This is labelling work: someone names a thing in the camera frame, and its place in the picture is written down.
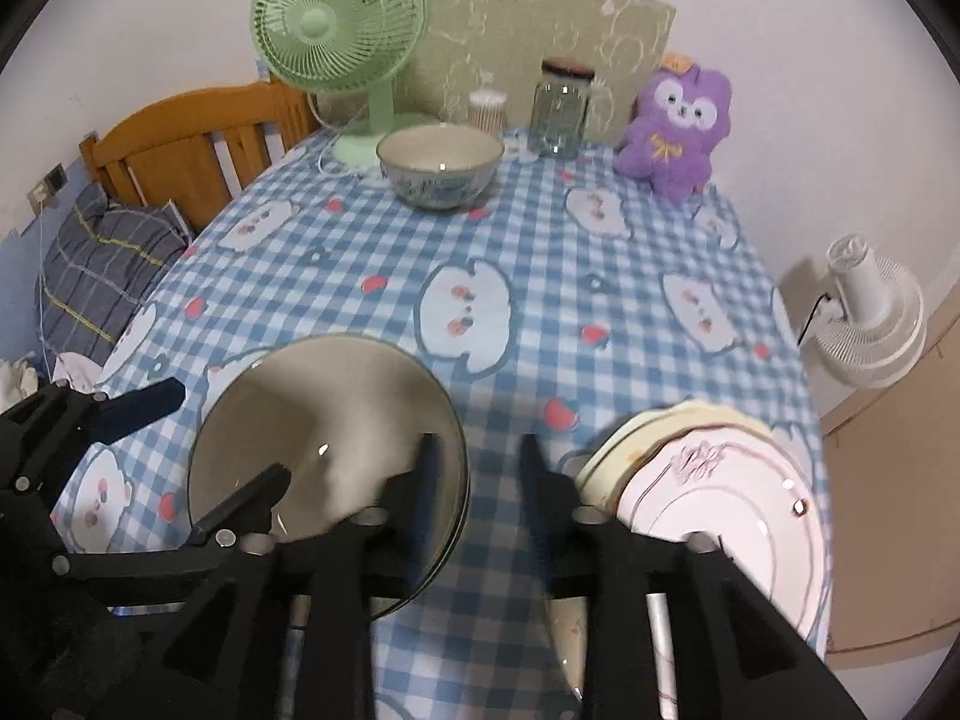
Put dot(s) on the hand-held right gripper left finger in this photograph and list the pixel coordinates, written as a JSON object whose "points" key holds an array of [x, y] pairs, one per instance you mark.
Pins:
{"points": [[429, 465]]}

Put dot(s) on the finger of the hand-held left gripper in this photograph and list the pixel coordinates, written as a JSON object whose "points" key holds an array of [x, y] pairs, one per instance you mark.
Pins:
{"points": [[240, 499], [142, 403]]}

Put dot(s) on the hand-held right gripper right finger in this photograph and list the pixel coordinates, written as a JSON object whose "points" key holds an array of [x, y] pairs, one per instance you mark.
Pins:
{"points": [[534, 472]]}

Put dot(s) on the white plate with red rim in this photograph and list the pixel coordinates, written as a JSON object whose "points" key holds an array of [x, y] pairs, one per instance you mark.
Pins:
{"points": [[720, 540]]}

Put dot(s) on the white crumpled cloth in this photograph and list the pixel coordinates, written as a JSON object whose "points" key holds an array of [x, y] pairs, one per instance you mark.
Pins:
{"points": [[15, 382]]}

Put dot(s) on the grey plaid pillow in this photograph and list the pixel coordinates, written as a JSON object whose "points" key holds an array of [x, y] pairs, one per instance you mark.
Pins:
{"points": [[97, 270]]}

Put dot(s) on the blue checked tablecloth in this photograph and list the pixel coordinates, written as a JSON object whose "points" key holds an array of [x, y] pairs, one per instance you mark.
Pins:
{"points": [[525, 255]]}

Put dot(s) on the purple plush toy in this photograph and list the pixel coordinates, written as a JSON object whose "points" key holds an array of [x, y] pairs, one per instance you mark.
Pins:
{"points": [[675, 150]]}

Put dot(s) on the glass jar with red lid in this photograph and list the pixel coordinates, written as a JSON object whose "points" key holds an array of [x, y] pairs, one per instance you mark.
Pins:
{"points": [[561, 116]]}

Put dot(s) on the clear toothpick holder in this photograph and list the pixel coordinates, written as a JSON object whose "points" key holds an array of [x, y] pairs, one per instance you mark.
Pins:
{"points": [[487, 112]]}

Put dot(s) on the beige wooden door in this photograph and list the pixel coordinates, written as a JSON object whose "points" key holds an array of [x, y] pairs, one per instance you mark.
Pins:
{"points": [[892, 502]]}

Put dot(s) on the white standing fan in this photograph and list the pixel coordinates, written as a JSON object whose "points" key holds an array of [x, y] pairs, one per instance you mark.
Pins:
{"points": [[874, 300]]}

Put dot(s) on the green desk fan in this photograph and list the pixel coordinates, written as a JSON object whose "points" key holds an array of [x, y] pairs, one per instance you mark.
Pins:
{"points": [[337, 22]]}

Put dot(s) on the green printed mat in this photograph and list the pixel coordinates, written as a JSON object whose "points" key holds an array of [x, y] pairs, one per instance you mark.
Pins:
{"points": [[525, 30]]}

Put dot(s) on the wall socket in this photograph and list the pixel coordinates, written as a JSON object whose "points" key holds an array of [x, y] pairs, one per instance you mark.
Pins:
{"points": [[46, 187]]}

